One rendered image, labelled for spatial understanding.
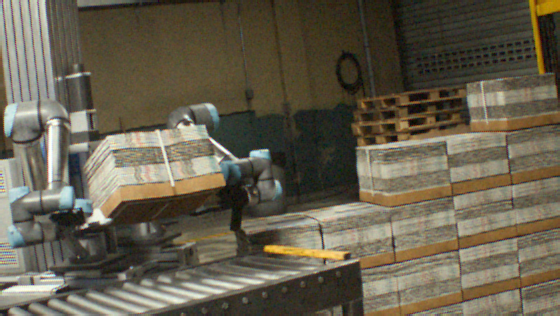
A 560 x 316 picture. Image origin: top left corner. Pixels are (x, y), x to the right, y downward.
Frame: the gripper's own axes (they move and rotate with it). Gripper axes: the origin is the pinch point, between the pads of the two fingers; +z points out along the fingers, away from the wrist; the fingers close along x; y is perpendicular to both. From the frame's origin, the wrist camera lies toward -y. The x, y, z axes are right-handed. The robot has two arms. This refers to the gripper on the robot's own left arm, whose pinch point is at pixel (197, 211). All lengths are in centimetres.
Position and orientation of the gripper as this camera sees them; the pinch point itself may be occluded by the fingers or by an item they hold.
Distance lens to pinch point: 293.3
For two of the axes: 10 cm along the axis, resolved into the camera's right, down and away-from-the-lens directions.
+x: 4.9, -3.8, -7.8
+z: -8.1, 1.4, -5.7
